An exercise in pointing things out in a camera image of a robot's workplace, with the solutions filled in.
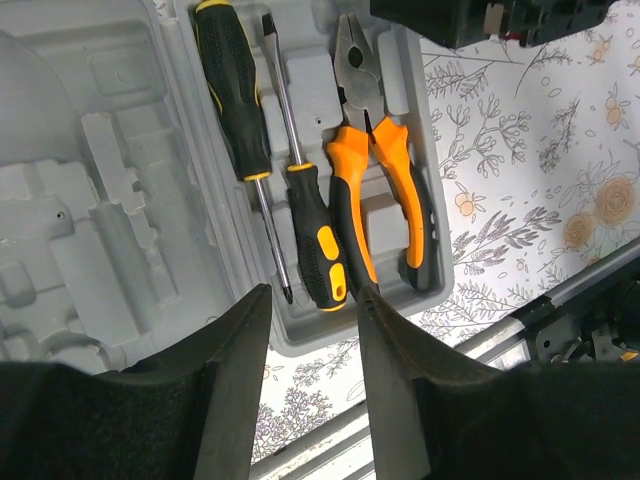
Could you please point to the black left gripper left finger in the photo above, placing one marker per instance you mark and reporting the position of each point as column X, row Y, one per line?
column 186, row 412

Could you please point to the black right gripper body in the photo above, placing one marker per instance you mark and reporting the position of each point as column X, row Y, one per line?
column 459, row 23

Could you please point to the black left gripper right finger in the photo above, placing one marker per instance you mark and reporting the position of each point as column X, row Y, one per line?
column 435, row 413

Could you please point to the orange black pliers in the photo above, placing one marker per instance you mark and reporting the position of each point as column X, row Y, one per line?
column 369, row 133

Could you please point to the short yellow black screwdriver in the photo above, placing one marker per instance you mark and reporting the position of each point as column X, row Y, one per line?
column 321, row 260

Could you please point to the long yellow black screwdriver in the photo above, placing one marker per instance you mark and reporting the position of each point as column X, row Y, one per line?
column 230, row 72

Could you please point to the grey plastic tool case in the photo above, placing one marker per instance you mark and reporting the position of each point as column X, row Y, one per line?
column 123, row 226

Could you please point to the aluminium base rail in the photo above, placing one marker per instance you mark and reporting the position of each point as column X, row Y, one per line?
column 592, row 317

